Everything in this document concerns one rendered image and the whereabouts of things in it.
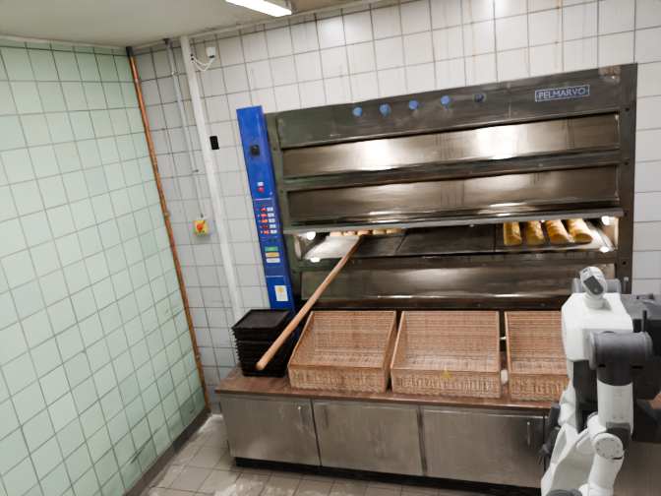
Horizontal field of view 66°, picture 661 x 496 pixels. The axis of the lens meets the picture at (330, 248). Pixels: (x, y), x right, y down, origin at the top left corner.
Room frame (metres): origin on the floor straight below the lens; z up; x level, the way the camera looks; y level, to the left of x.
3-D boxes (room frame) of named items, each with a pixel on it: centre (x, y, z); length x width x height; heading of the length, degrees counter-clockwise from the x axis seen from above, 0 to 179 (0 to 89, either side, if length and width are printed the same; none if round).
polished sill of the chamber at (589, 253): (2.84, -0.64, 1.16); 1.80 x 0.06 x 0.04; 71
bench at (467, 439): (2.58, -0.43, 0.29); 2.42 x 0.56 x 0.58; 71
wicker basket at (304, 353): (2.75, -0.01, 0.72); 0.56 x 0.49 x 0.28; 71
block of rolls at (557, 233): (3.04, -1.33, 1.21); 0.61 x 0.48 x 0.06; 161
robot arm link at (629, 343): (1.29, -0.77, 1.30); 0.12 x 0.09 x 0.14; 70
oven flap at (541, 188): (2.82, -0.63, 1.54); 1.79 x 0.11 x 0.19; 71
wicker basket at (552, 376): (2.36, -1.12, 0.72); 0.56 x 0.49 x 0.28; 72
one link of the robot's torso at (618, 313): (1.49, -0.87, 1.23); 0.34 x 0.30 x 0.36; 159
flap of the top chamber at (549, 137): (2.82, -0.63, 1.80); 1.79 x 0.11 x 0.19; 71
